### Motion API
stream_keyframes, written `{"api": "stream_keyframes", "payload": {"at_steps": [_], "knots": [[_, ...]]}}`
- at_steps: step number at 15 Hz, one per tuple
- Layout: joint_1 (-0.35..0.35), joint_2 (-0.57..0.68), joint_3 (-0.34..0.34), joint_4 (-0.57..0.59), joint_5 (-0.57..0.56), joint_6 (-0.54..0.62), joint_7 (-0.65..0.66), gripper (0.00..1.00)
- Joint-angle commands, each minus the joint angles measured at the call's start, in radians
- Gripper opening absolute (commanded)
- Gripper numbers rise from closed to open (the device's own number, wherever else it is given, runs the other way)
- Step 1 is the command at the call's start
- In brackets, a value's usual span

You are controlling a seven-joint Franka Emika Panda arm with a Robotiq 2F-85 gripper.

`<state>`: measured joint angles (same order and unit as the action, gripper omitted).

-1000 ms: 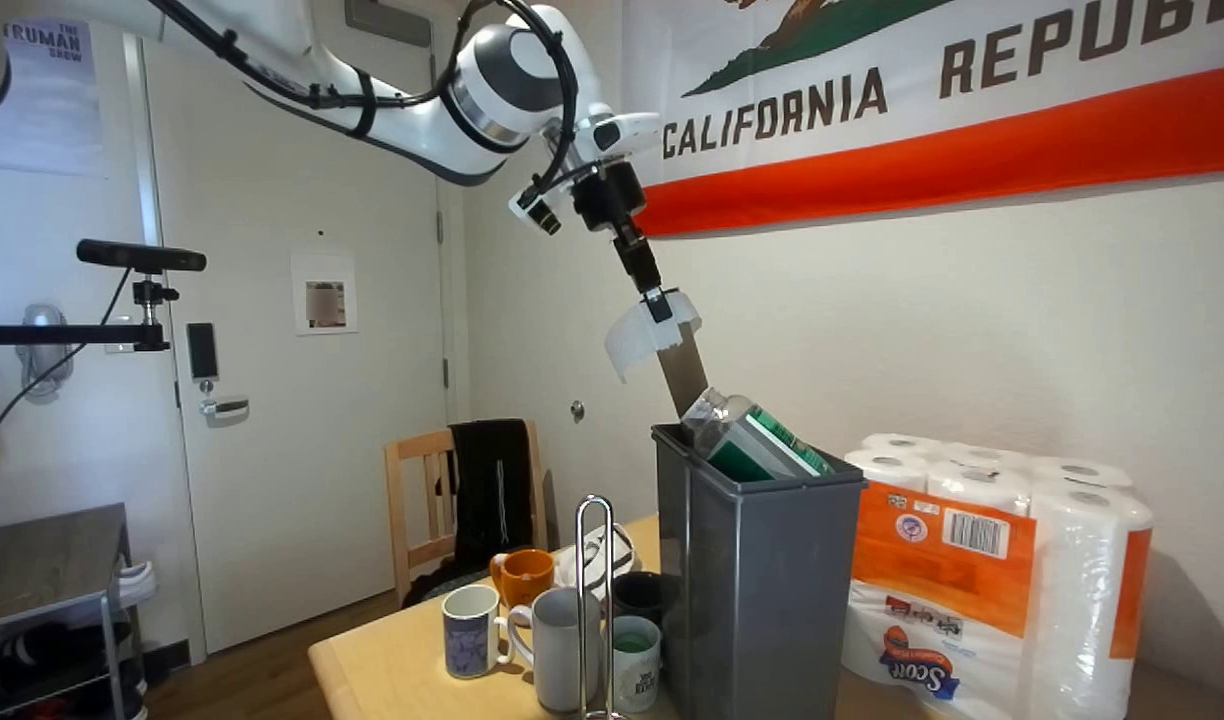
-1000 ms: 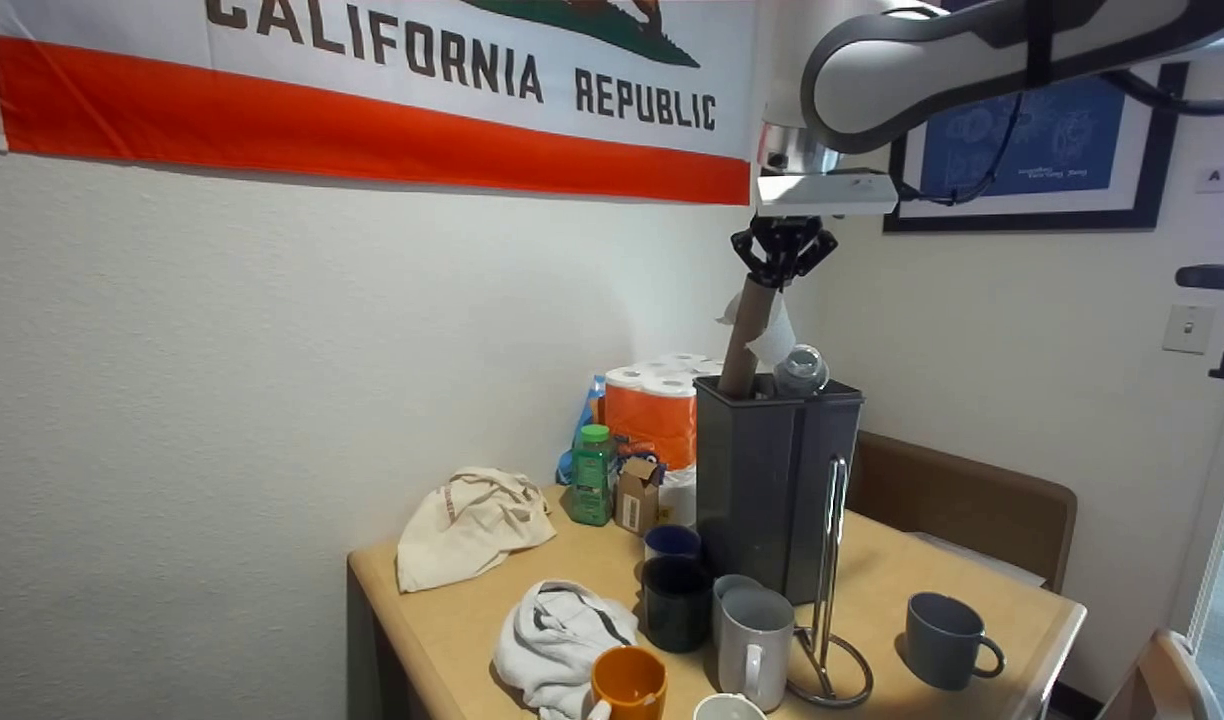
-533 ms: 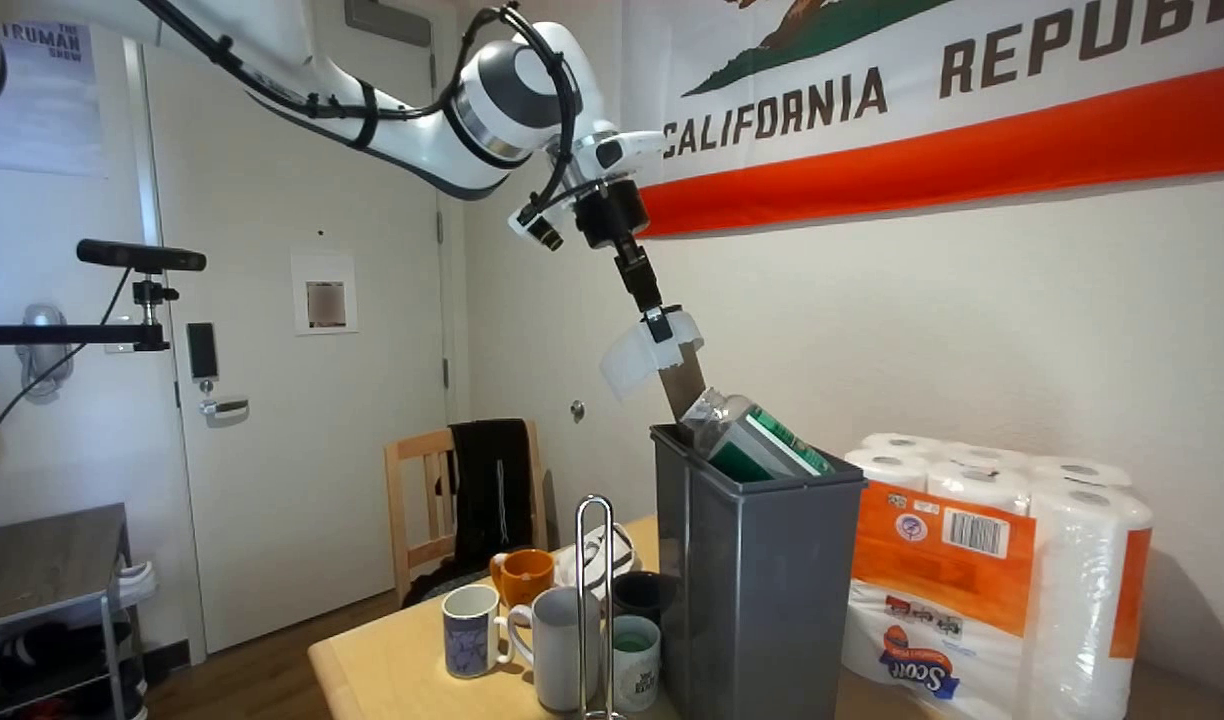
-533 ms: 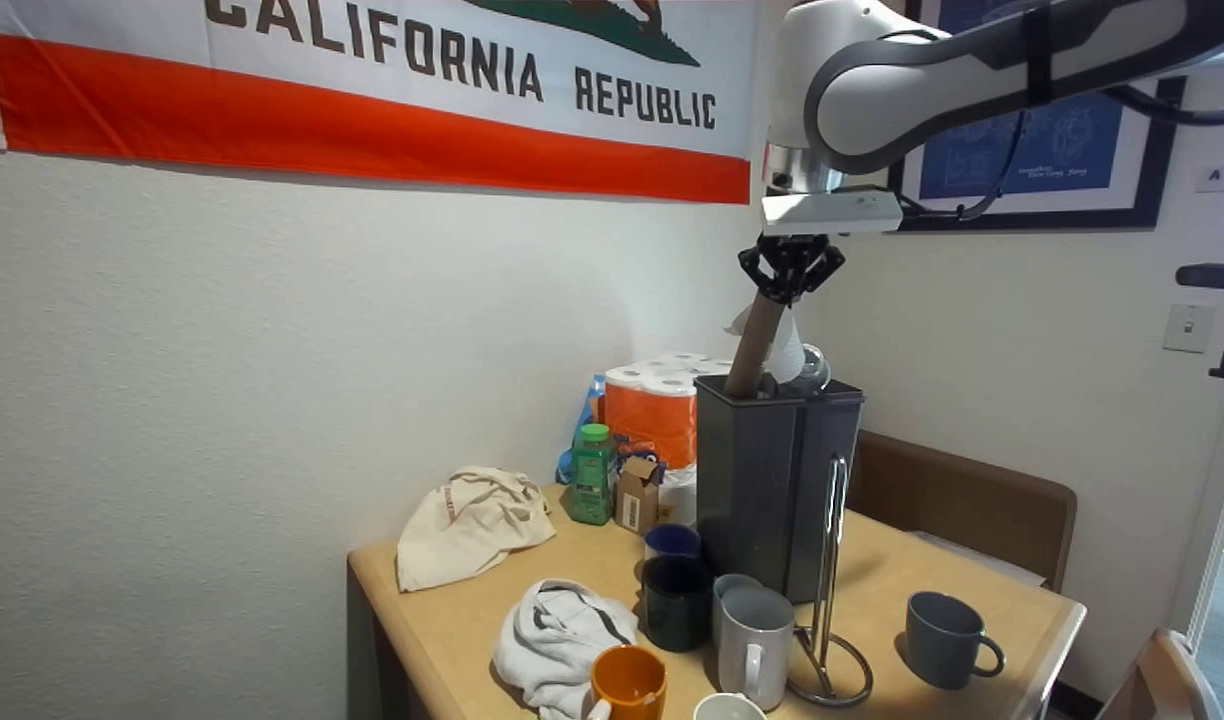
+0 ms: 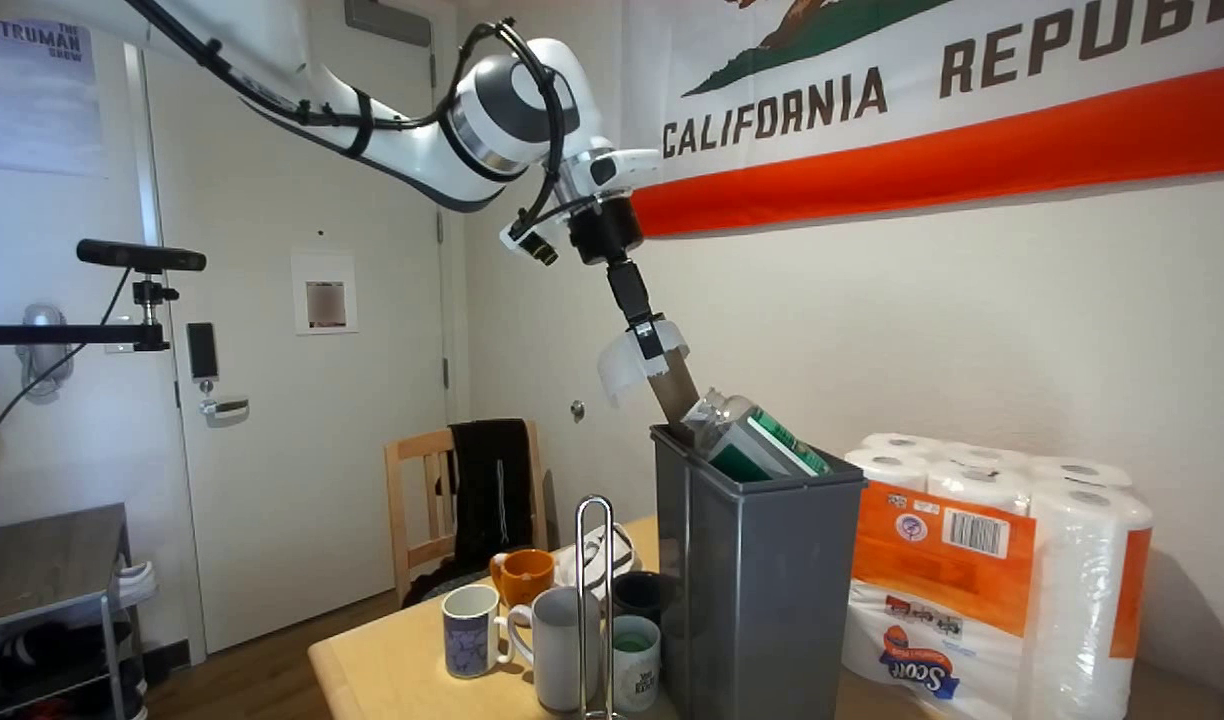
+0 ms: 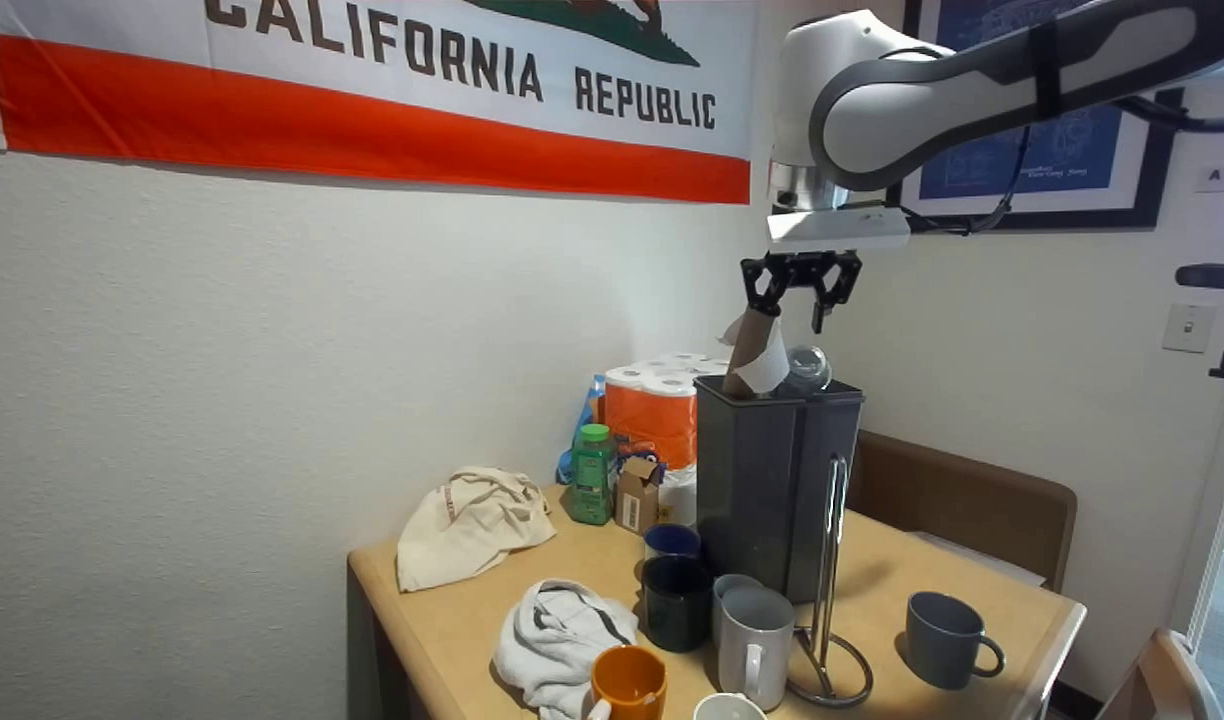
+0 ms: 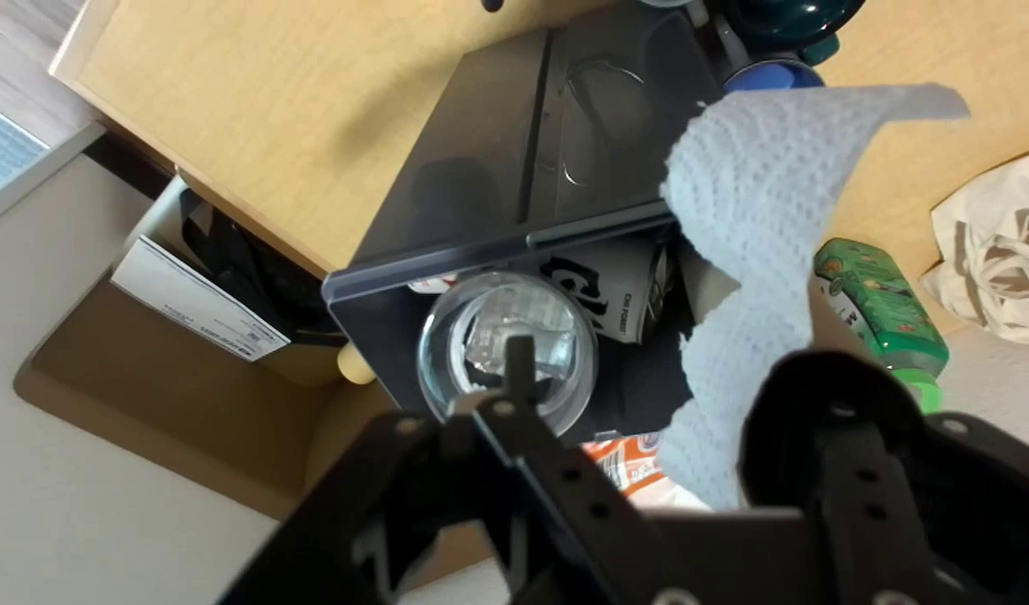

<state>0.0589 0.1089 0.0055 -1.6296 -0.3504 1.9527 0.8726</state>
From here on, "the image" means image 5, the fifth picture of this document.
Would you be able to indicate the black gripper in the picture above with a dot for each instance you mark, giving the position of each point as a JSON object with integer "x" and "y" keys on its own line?
{"x": 600, "y": 228}

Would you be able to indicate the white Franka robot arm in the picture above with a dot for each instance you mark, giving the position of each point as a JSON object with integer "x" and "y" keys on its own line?
{"x": 413, "y": 146}

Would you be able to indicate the silver foil object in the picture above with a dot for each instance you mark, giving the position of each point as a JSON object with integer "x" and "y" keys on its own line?
{"x": 711, "y": 422}

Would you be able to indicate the green box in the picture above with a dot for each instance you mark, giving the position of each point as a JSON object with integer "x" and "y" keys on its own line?
{"x": 778, "y": 440}

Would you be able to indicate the black cloth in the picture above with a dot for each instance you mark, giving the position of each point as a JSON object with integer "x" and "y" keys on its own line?
{"x": 493, "y": 493}

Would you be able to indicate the grey white towel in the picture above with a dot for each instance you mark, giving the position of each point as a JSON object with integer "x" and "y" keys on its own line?
{"x": 592, "y": 562}

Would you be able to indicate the dark green black mug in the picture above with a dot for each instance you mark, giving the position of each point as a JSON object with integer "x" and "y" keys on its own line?
{"x": 655, "y": 597}

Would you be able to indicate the grey trash bin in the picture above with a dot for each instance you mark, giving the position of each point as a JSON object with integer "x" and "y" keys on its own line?
{"x": 773, "y": 584}

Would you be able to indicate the orange mug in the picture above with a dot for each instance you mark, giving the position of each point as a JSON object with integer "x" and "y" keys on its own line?
{"x": 523, "y": 578}

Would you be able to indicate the wooden chair with slats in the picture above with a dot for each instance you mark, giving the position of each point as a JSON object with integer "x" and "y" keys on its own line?
{"x": 407, "y": 521}

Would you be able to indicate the white mug blue inside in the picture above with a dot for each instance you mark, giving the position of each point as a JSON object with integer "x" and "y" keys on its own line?
{"x": 639, "y": 667}

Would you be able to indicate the small framed picture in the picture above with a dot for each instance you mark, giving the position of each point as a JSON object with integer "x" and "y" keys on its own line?
{"x": 324, "y": 304}

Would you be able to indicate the light grey mug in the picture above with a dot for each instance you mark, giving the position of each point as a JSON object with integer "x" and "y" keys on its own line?
{"x": 557, "y": 662}

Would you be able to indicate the white mug blue print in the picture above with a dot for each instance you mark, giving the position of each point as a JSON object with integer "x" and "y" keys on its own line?
{"x": 469, "y": 635}

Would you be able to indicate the California Republic flag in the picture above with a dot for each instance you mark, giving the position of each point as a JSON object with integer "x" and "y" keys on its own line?
{"x": 973, "y": 146}

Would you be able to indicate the paper towel roll pack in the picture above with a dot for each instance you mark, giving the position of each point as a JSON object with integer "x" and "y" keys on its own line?
{"x": 985, "y": 584}

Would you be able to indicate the grey door closer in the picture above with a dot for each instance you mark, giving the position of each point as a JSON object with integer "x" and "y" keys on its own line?
{"x": 390, "y": 22}

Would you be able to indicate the white door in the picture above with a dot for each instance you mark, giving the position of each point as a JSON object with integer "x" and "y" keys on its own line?
{"x": 277, "y": 505}

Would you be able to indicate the black door keypad lock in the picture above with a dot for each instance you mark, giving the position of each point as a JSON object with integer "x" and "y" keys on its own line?
{"x": 201, "y": 351}

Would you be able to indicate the small white bundle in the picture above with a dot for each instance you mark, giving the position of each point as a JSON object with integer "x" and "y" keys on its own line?
{"x": 132, "y": 580}

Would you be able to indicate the white paper poster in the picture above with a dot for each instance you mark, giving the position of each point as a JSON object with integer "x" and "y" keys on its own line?
{"x": 47, "y": 107}

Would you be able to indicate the grey metal shelf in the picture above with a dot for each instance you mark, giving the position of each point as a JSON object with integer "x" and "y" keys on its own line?
{"x": 36, "y": 552}

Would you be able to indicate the small wall hook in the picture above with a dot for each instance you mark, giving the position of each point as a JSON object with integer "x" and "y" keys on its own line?
{"x": 576, "y": 408}

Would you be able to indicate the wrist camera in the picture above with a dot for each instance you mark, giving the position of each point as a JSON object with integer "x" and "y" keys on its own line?
{"x": 535, "y": 241}

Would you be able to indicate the black stereo camera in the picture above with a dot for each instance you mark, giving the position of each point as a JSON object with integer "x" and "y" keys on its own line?
{"x": 139, "y": 259}

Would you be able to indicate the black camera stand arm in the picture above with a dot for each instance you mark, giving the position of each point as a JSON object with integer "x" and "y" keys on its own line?
{"x": 52, "y": 334}

